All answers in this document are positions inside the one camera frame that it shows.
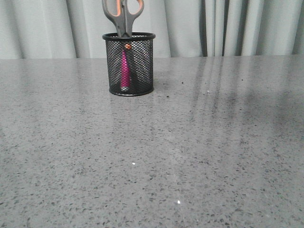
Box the grey orange handled scissors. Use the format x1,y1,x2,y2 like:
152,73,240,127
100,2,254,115
102,0,144,38

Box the magenta pen with white caps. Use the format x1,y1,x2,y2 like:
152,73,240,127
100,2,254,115
121,50,130,92

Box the grey curtain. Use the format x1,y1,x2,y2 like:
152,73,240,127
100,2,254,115
0,0,304,59

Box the black mesh pen cup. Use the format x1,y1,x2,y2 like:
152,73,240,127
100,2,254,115
102,32,156,96

